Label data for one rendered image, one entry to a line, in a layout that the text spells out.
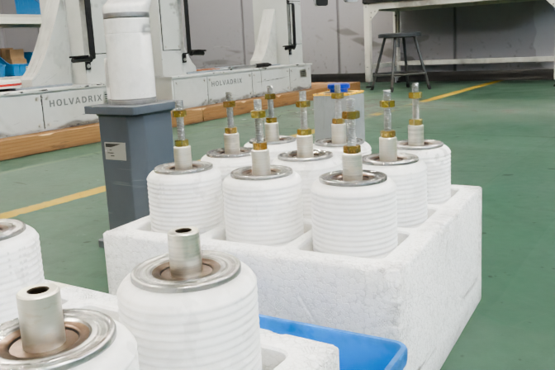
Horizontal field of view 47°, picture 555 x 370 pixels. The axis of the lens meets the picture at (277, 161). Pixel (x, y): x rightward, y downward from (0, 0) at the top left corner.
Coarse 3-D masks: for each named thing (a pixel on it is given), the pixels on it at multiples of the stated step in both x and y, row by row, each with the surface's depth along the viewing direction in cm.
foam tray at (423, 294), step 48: (480, 192) 94; (144, 240) 78; (432, 240) 72; (480, 240) 96; (288, 288) 69; (336, 288) 66; (384, 288) 63; (432, 288) 73; (480, 288) 97; (384, 336) 64; (432, 336) 74
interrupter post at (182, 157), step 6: (174, 150) 82; (180, 150) 81; (186, 150) 81; (174, 156) 82; (180, 156) 81; (186, 156) 81; (174, 162) 82; (180, 162) 81; (186, 162) 81; (180, 168) 82; (186, 168) 82
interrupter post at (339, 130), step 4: (332, 124) 96; (336, 124) 96; (340, 124) 96; (344, 124) 96; (332, 128) 96; (336, 128) 96; (340, 128) 96; (344, 128) 96; (332, 132) 96; (336, 132) 96; (340, 132) 96; (344, 132) 96; (332, 136) 97; (336, 136) 96; (340, 136) 96; (344, 136) 96; (332, 140) 97; (336, 140) 96; (340, 140) 96; (344, 140) 96
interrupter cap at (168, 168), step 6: (192, 162) 86; (198, 162) 85; (204, 162) 85; (156, 168) 81; (162, 168) 82; (168, 168) 82; (174, 168) 83; (192, 168) 82; (198, 168) 81; (204, 168) 80; (210, 168) 81; (168, 174) 79; (174, 174) 79; (180, 174) 79
